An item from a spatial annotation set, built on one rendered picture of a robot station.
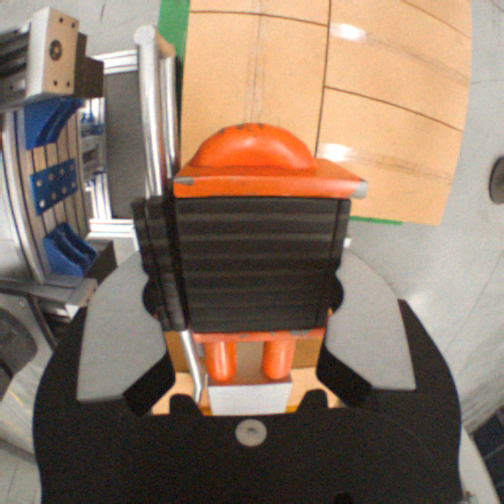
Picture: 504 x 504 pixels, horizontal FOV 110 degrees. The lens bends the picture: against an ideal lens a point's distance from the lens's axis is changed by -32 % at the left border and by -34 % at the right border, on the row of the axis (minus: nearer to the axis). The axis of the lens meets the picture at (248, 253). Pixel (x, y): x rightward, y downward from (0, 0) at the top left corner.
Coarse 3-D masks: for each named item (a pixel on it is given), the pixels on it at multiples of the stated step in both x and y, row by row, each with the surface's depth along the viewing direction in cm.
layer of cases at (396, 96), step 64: (192, 0) 48; (256, 0) 49; (320, 0) 49; (384, 0) 47; (448, 0) 42; (192, 64) 58; (256, 64) 59; (320, 64) 60; (384, 64) 59; (448, 64) 56; (192, 128) 68; (320, 128) 69; (384, 128) 69; (448, 128) 68; (384, 192) 80; (448, 192) 81
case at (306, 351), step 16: (176, 336) 45; (176, 352) 42; (304, 352) 43; (176, 368) 39; (304, 368) 40; (176, 384) 40; (192, 384) 40; (304, 384) 42; (320, 384) 43; (160, 400) 43; (208, 400) 43; (288, 400) 45
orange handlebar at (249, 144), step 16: (224, 128) 10; (240, 128) 10; (256, 128) 10; (272, 128) 10; (208, 144) 10; (224, 144) 10; (240, 144) 10; (256, 144) 10; (272, 144) 10; (288, 144) 10; (304, 144) 10; (192, 160) 10; (208, 160) 10; (224, 160) 10; (240, 160) 10; (256, 160) 10; (272, 160) 10; (288, 160) 10; (304, 160) 10; (208, 352) 16; (224, 352) 15; (272, 352) 16; (288, 352) 16; (208, 368) 17; (224, 368) 16; (272, 368) 17; (288, 368) 17
